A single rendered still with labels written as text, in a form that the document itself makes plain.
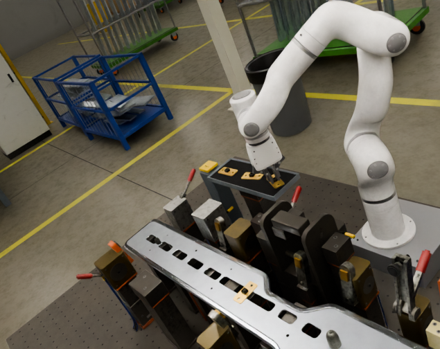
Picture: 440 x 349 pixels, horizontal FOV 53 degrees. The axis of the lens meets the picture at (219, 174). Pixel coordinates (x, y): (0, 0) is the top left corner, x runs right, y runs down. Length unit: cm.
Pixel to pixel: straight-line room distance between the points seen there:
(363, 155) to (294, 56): 38
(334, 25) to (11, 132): 688
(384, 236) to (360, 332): 56
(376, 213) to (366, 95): 44
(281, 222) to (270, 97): 36
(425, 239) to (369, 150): 43
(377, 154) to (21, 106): 685
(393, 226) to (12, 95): 680
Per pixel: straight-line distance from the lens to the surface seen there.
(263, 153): 143
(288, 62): 131
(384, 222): 165
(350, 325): 124
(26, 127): 785
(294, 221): 128
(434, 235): 172
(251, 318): 134
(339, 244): 127
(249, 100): 134
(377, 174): 144
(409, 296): 112
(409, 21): 543
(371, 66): 141
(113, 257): 177
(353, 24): 131
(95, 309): 223
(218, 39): 502
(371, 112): 143
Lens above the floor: 198
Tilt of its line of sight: 29 degrees down
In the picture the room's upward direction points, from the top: 25 degrees counter-clockwise
